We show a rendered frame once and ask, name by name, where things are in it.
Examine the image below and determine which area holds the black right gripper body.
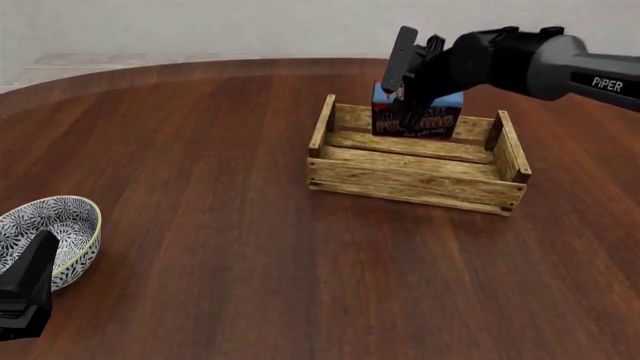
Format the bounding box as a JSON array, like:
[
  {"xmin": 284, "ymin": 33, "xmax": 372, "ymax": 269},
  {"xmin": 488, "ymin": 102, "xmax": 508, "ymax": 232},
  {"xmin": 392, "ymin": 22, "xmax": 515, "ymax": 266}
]
[{"xmin": 403, "ymin": 33, "xmax": 474, "ymax": 101}]

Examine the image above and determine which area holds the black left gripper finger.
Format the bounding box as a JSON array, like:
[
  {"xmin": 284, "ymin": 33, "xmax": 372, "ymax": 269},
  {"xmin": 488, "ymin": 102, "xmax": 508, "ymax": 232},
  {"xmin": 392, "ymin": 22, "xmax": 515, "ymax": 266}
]
[{"xmin": 0, "ymin": 228, "xmax": 61, "ymax": 294}]

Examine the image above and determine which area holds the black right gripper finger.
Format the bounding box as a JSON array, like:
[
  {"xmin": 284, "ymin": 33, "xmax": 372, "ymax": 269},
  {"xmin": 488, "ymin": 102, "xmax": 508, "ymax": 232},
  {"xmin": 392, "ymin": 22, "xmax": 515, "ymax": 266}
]
[{"xmin": 402, "ymin": 88, "xmax": 429, "ymax": 129}]

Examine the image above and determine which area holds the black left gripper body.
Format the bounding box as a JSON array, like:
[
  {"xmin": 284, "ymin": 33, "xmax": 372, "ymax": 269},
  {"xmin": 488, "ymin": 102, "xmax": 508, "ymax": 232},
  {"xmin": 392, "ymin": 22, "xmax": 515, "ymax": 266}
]
[{"xmin": 0, "ymin": 288, "xmax": 54, "ymax": 343}]

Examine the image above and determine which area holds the chocolate pudding box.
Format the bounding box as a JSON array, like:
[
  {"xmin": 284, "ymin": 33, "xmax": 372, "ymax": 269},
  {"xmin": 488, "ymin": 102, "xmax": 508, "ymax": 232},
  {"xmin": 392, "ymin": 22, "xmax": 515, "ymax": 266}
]
[{"xmin": 370, "ymin": 81, "xmax": 464, "ymax": 142}]

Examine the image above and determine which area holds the wooden slat tray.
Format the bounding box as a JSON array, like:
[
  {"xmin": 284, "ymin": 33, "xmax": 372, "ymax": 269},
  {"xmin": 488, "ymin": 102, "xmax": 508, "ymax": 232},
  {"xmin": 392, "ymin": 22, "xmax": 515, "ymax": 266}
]
[{"xmin": 305, "ymin": 93, "xmax": 533, "ymax": 217}]

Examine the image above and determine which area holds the black-and-white patterned bowl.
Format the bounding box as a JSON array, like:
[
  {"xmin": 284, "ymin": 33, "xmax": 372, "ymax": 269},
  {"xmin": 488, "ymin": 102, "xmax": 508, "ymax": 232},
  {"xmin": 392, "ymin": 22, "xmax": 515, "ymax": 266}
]
[{"xmin": 0, "ymin": 194, "xmax": 103, "ymax": 292}]

